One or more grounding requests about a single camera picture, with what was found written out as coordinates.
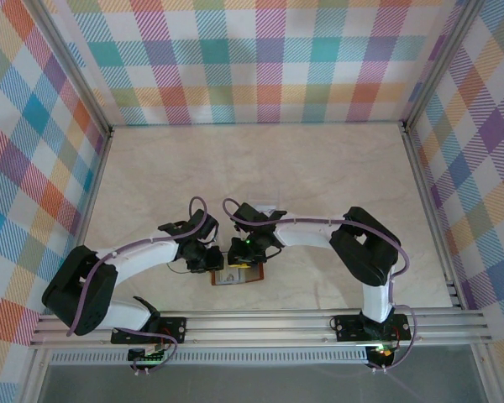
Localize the brown leather card holder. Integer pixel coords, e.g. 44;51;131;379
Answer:
210;263;265;287

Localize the light picture card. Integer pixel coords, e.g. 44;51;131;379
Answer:
216;270;245;285

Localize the left controller board green light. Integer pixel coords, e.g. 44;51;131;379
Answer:
128;346;170;364

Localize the controller board green light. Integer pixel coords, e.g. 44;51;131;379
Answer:
128;346;170;364
367;343;396;367

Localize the right controller board green light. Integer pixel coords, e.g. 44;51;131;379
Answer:
367;343;396;367

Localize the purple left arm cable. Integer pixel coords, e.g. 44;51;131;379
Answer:
66;196;209;337

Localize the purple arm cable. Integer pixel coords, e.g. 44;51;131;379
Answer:
222;198;412;290
66;196;209;337

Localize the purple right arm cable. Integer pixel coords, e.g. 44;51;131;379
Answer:
222;198;412;290

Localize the long aluminium mounting rail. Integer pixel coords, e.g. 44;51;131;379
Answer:
28;308;493;348

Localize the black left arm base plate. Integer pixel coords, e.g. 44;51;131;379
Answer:
111;317;187;346

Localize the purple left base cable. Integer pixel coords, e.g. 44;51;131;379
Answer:
113;326;180;375

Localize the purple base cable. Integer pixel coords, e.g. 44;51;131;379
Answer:
113;326;180;375
367;304;421;374

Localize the grey slotted cable duct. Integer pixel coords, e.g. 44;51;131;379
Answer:
49;350;370;366

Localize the aluminium side rail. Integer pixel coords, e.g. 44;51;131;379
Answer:
77;125;115;316
401;121;467;311

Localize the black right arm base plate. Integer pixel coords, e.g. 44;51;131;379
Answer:
333;313;412;343

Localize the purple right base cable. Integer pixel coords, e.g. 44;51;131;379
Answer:
367;304;421;374

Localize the aluminium lower frame leg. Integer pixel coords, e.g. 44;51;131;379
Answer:
18;348;54;403
470;343;503;403

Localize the aluminium corner post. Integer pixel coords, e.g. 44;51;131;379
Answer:
27;0;115;142
402;0;491;131

